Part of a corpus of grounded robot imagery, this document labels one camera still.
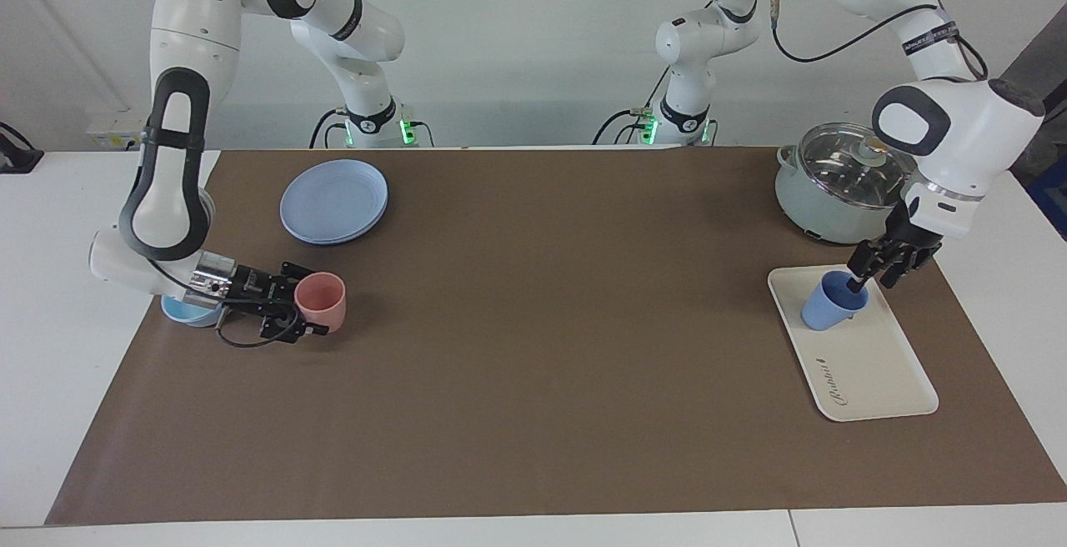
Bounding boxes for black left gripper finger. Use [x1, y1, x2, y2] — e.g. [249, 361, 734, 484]
[846, 239, 894, 294]
[879, 258, 919, 290]

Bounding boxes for pink plastic cup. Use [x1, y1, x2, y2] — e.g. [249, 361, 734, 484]
[293, 272, 348, 334]

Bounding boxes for blue plastic cup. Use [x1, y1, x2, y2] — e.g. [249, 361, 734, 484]
[801, 270, 870, 333]

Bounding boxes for cream tray with Rabbit print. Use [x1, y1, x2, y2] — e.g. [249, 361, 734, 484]
[767, 263, 940, 423]

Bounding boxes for light blue bowl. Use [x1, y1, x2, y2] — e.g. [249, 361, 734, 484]
[160, 292, 227, 329]

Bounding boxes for pale blue round plate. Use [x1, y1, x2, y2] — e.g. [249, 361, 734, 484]
[279, 158, 390, 246]

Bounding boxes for blue box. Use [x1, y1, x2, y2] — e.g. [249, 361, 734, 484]
[1026, 155, 1067, 241]

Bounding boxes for brown paper table mat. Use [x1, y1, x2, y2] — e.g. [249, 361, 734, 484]
[46, 145, 1067, 527]

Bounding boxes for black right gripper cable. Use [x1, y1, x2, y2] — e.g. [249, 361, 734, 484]
[214, 295, 306, 350]

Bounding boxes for black right arm base cables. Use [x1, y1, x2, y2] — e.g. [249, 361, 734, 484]
[309, 103, 436, 149]

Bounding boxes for black arm base cables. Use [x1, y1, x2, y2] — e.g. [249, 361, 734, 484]
[309, 103, 436, 149]
[591, 63, 719, 148]

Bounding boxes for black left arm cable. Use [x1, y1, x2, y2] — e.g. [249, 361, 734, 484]
[769, 0, 990, 83]

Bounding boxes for white wall power strip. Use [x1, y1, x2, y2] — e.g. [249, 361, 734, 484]
[87, 117, 144, 151]

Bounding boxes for black left arm base cables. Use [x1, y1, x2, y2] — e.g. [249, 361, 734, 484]
[591, 63, 719, 148]

